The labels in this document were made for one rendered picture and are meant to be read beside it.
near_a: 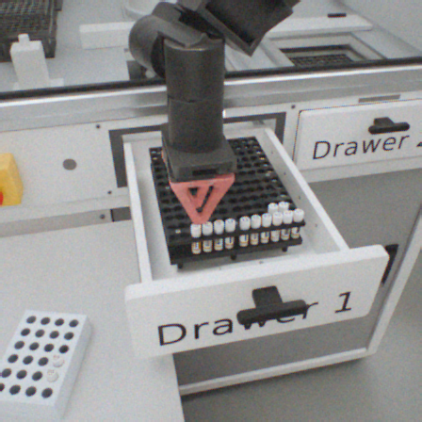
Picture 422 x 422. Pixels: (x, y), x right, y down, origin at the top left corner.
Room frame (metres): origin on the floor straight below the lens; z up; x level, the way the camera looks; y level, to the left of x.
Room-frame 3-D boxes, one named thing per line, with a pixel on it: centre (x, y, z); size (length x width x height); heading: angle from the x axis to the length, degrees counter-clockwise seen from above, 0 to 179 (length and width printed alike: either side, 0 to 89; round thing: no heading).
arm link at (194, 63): (0.42, 0.02, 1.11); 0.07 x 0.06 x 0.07; 31
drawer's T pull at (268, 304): (0.29, -0.06, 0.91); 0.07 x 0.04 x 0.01; 102
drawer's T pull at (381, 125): (0.67, -0.30, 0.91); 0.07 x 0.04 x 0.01; 102
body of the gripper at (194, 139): (0.41, 0.01, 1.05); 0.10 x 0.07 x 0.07; 12
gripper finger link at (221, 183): (0.40, 0.01, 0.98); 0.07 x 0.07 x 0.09; 12
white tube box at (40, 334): (0.30, 0.21, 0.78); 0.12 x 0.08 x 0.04; 175
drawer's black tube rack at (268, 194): (0.51, -0.01, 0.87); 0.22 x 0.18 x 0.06; 12
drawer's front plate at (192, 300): (0.32, -0.06, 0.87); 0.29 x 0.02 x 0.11; 102
